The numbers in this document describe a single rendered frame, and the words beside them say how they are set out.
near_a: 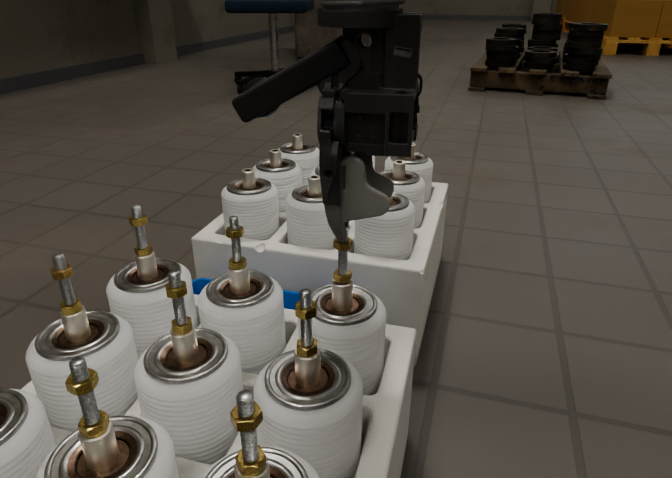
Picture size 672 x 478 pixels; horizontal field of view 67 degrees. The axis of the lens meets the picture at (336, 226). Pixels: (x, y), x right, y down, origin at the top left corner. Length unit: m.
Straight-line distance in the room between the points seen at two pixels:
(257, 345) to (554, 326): 0.61
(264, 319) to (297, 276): 0.27
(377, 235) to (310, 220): 0.11
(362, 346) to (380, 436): 0.09
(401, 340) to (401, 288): 0.18
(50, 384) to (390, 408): 0.32
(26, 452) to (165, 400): 0.10
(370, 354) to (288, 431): 0.14
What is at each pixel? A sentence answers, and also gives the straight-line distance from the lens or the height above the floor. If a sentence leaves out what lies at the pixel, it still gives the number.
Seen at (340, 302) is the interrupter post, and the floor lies 0.26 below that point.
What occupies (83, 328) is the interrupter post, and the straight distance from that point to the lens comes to 0.56.
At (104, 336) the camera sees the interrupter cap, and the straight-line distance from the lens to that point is 0.55.
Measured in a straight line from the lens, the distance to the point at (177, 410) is 0.49.
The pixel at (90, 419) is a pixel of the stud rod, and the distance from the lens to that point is 0.41.
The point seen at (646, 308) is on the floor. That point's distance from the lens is 1.16.
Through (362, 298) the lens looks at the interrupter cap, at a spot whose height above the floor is 0.25.
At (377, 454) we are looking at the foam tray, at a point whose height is 0.18.
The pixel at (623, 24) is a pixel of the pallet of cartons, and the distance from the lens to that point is 5.47.
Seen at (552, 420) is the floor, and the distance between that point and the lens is 0.84.
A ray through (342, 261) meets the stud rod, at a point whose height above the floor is 0.31.
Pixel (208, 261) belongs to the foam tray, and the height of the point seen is 0.14.
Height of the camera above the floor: 0.56
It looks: 25 degrees down
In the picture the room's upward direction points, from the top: straight up
